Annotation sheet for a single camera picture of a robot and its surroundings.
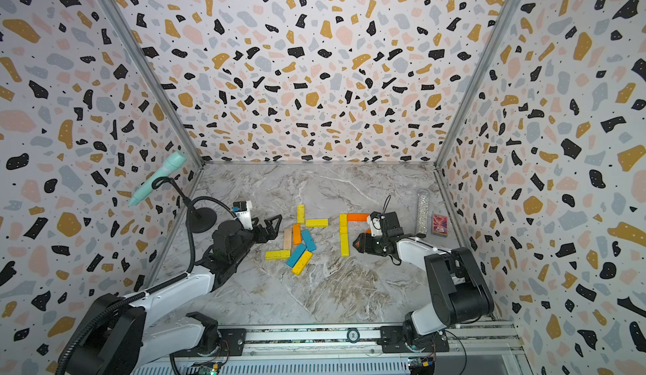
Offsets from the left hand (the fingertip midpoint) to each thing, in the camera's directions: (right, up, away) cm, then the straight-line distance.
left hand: (275, 217), depth 85 cm
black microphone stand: (-32, -3, +15) cm, 36 cm away
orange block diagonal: (+33, -7, +13) cm, 36 cm away
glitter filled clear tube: (+55, -1, +17) cm, 58 cm away
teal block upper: (+10, -10, +10) cm, 18 cm away
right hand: (+31, -11, +8) cm, 34 cm away
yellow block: (+23, -5, +16) cm, 28 cm away
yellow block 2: (+23, -12, +9) cm, 28 cm away
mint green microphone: (-30, +17, -8) cm, 35 cm away
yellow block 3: (+13, -4, +16) cm, 21 cm away
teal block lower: (+6, -14, +6) cm, 17 cm away
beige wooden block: (+2, -10, +10) cm, 14 cm away
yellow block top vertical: (+6, -1, +19) cm, 19 cm away
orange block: (+29, -2, +17) cm, 34 cm away
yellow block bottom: (+9, -17, +4) cm, 20 cm away
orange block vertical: (+5, -7, +13) cm, 15 cm away
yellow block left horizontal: (0, -14, +5) cm, 15 cm away
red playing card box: (+62, -5, +15) cm, 64 cm away
